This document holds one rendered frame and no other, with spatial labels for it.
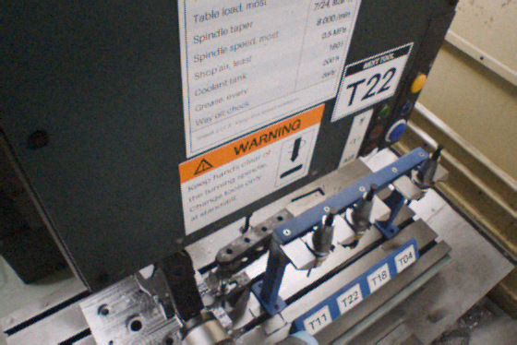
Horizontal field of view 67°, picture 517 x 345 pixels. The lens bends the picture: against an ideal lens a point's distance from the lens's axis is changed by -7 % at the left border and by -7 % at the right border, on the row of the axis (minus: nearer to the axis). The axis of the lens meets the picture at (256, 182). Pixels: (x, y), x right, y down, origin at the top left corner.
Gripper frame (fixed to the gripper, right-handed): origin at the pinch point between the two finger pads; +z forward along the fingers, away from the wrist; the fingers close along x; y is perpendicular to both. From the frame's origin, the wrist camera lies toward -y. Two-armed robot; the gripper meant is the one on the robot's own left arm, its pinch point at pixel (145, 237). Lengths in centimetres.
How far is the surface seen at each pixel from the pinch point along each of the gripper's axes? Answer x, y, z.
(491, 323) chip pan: 92, 61, -55
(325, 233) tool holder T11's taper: 29.3, -0.7, -17.4
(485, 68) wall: 101, -7, -3
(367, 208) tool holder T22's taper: 40.6, -1.2, -17.6
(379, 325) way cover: 54, 53, -33
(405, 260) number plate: 63, 33, -25
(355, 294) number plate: 44, 32, -24
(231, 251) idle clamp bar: 22.5, 30.9, 3.5
